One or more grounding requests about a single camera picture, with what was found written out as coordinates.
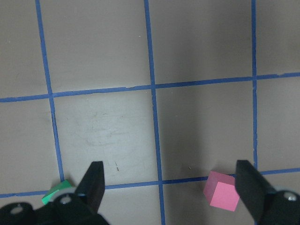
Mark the pink cube at table centre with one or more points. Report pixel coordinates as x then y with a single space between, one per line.
220 191

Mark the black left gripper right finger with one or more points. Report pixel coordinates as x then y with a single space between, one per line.
254 190

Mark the green cube near left base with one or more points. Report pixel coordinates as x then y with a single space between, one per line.
62 185

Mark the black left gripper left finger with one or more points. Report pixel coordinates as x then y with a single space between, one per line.
92 186

